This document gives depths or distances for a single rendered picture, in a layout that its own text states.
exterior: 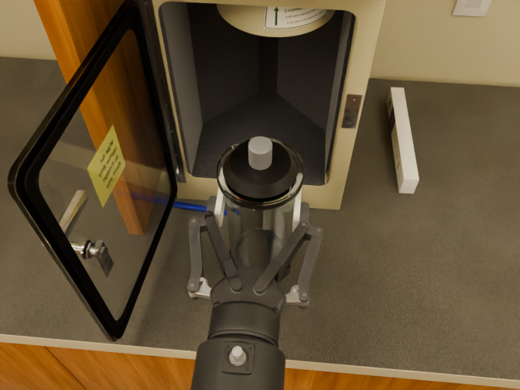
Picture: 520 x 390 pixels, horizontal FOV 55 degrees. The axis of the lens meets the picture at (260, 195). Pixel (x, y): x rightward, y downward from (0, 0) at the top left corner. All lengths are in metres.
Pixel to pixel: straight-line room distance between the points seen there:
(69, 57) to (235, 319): 0.38
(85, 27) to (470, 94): 0.90
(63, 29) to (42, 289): 0.48
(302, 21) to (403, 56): 0.59
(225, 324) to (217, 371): 0.05
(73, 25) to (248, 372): 0.44
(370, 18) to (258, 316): 0.40
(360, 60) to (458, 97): 0.58
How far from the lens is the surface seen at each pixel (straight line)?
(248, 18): 0.72
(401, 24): 1.22
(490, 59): 1.32
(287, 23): 0.71
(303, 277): 0.57
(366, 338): 0.86
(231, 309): 0.52
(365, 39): 0.70
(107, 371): 1.14
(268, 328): 0.52
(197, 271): 0.57
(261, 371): 0.49
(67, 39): 0.66
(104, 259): 0.66
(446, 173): 1.09
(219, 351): 0.50
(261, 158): 0.57
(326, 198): 0.95
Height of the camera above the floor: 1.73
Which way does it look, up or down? 53 degrees down
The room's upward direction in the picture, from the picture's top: straight up
